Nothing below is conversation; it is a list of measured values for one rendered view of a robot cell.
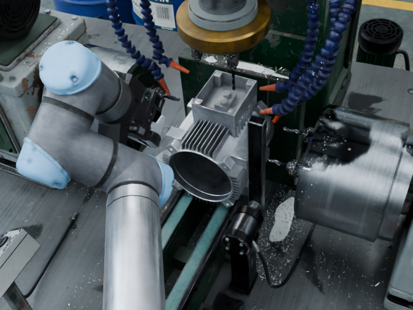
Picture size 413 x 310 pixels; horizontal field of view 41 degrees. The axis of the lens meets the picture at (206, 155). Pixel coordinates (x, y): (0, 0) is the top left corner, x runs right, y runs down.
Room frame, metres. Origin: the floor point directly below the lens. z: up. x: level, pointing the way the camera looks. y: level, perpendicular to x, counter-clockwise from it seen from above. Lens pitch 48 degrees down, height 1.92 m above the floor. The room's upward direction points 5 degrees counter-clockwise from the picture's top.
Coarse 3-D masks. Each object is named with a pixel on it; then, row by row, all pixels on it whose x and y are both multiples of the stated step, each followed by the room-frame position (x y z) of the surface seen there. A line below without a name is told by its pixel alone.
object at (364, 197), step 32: (288, 128) 0.83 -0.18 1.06; (320, 128) 0.73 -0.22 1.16; (352, 128) 0.72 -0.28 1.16; (384, 128) 0.71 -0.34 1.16; (320, 160) 0.67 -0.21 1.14; (352, 160) 0.65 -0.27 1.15; (384, 160) 0.64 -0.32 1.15; (320, 192) 0.63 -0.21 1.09; (352, 192) 0.61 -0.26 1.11; (384, 192) 0.59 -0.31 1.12; (320, 224) 0.63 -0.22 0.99; (352, 224) 0.59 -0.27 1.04; (384, 224) 0.57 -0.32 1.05
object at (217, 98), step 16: (208, 80) 0.92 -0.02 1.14; (224, 80) 0.94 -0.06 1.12; (240, 80) 0.92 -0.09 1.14; (208, 96) 0.90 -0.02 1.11; (224, 96) 0.88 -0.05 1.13; (240, 96) 0.89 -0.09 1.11; (256, 96) 0.89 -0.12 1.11; (192, 112) 0.85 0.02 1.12; (208, 112) 0.83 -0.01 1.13; (224, 112) 0.82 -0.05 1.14; (240, 112) 0.83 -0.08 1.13; (240, 128) 0.82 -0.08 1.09
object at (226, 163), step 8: (256, 104) 0.89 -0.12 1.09; (264, 104) 0.89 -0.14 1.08; (256, 112) 0.88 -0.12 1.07; (168, 144) 0.80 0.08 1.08; (176, 144) 0.79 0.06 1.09; (224, 160) 0.73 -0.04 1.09; (232, 160) 0.74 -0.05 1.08; (224, 168) 0.73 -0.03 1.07; (176, 184) 0.79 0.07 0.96; (232, 200) 0.73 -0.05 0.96
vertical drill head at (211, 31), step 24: (192, 0) 0.90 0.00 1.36; (216, 0) 0.85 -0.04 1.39; (240, 0) 0.86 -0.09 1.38; (264, 0) 0.91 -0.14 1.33; (192, 24) 0.86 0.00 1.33; (216, 24) 0.83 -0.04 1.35; (240, 24) 0.83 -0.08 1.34; (264, 24) 0.84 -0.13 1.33; (192, 48) 0.86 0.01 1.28; (216, 48) 0.80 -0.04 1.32; (240, 48) 0.80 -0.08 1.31
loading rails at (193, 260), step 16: (176, 192) 0.79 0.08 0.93; (176, 208) 0.75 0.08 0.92; (192, 208) 0.77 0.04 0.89; (224, 208) 0.74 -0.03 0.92; (160, 224) 0.71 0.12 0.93; (176, 224) 0.71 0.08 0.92; (192, 224) 0.76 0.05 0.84; (208, 224) 0.70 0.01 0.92; (224, 224) 0.69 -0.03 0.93; (176, 240) 0.69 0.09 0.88; (208, 240) 0.66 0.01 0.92; (176, 256) 0.67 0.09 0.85; (192, 256) 0.62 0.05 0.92; (208, 256) 0.61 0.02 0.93; (224, 256) 0.67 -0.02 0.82; (192, 272) 0.58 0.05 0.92; (208, 272) 0.60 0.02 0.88; (176, 288) 0.55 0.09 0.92; (192, 288) 0.54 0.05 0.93; (208, 288) 0.60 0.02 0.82; (176, 304) 0.51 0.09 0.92; (192, 304) 0.53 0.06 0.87
